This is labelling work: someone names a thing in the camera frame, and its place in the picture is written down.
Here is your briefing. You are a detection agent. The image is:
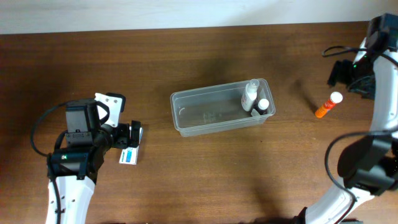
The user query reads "orange tube white cap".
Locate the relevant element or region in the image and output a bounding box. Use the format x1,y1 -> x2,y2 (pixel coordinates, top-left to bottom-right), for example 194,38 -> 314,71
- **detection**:
315,91 -> 343,118

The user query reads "dark bottle white cap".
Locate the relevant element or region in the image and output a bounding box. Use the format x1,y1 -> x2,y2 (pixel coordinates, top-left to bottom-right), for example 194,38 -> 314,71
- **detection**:
256,98 -> 270,115

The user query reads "white spray bottle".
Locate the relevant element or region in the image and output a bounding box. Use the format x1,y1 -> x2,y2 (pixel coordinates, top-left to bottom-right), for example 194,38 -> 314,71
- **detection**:
241,79 -> 259,111

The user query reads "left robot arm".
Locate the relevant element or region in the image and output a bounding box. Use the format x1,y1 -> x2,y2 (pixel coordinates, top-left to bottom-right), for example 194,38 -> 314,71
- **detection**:
46,94 -> 143,223

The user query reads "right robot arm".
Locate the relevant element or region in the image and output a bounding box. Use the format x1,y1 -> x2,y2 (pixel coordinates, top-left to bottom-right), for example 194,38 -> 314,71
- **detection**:
292,13 -> 397,224

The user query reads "clear plastic container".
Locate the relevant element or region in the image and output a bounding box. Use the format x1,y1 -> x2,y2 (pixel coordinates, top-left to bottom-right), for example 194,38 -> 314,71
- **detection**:
170,78 -> 276,137

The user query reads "white Panadol box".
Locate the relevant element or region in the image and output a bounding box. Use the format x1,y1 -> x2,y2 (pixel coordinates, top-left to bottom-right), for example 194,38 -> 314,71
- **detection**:
119,127 -> 144,166

